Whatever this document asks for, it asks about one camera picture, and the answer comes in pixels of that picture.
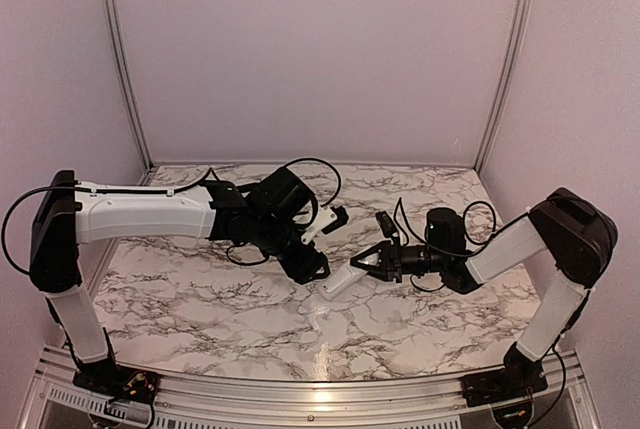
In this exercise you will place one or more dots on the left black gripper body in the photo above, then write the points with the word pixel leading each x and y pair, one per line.
pixel 300 267

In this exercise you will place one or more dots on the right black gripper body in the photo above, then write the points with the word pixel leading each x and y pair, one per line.
pixel 395 258

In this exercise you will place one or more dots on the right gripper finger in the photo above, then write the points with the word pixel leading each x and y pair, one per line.
pixel 370 256
pixel 378 271

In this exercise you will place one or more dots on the white remote control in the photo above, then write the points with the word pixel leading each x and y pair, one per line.
pixel 337 282

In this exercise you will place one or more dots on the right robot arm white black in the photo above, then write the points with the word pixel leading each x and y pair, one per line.
pixel 573 232

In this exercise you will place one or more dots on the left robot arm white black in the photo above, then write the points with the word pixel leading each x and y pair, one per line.
pixel 280 216

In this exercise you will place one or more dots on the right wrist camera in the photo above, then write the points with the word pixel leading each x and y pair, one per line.
pixel 387 225

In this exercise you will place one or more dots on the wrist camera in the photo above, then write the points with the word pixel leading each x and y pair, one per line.
pixel 387 225
pixel 326 221

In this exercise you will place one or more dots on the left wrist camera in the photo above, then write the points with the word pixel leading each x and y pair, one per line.
pixel 326 221

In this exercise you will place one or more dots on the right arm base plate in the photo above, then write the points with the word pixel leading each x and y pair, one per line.
pixel 495 386

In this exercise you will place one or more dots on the front aluminium rail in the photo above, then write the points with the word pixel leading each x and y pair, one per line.
pixel 193 401

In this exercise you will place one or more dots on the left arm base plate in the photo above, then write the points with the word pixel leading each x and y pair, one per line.
pixel 129 384

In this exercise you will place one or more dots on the right aluminium frame post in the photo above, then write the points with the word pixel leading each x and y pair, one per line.
pixel 515 40

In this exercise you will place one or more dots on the aluminium frame post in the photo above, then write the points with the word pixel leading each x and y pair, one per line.
pixel 515 40
pixel 126 84

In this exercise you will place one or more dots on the left aluminium frame post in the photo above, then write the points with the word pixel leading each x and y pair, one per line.
pixel 126 84

